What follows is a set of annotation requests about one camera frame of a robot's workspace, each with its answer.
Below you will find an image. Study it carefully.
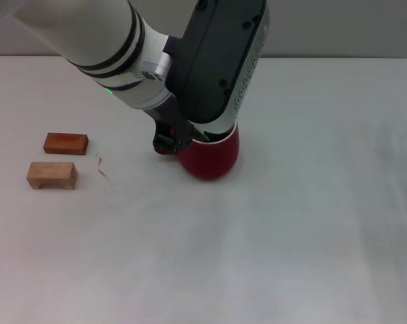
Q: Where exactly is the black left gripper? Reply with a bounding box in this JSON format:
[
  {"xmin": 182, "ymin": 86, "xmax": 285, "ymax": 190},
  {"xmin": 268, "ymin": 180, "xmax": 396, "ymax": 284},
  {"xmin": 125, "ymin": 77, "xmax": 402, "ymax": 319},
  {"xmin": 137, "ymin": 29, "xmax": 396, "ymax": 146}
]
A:
[{"xmin": 144, "ymin": 96, "xmax": 194, "ymax": 155}]

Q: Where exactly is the red ceramic coffee cup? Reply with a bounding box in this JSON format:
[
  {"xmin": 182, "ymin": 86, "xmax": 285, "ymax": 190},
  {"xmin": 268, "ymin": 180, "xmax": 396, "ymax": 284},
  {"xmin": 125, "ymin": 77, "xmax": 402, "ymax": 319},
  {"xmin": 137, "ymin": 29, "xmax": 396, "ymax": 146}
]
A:
[{"xmin": 155, "ymin": 121, "xmax": 240, "ymax": 180}]

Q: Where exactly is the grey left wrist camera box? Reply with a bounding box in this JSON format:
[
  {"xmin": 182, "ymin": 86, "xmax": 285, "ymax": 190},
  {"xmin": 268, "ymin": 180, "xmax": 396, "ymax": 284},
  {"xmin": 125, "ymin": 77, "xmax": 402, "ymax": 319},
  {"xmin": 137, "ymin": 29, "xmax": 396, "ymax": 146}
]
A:
[{"xmin": 165, "ymin": 0, "xmax": 270, "ymax": 142}]

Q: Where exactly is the light tan wooden block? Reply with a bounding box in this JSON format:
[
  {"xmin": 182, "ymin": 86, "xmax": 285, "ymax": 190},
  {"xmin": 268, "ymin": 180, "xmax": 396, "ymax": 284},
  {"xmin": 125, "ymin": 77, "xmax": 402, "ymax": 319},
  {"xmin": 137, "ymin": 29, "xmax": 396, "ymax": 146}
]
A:
[{"xmin": 26, "ymin": 161, "xmax": 78, "ymax": 191}]

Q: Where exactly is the reddish brown wooden block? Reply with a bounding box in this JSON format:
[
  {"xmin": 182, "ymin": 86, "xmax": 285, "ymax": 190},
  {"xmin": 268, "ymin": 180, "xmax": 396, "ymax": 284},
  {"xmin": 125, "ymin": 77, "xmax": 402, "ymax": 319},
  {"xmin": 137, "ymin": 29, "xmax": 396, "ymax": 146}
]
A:
[{"xmin": 43, "ymin": 132, "xmax": 90, "ymax": 156}]

